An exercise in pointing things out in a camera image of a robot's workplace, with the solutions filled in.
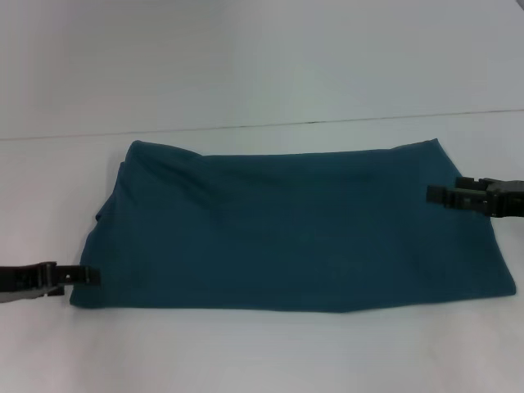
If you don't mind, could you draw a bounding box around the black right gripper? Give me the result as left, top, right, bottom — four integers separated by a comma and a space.
425, 175, 524, 219

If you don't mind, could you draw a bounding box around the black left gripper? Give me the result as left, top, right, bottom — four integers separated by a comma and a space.
0, 262, 102, 305

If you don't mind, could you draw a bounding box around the teal t-shirt with FREE print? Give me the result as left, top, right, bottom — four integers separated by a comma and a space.
67, 138, 520, 315

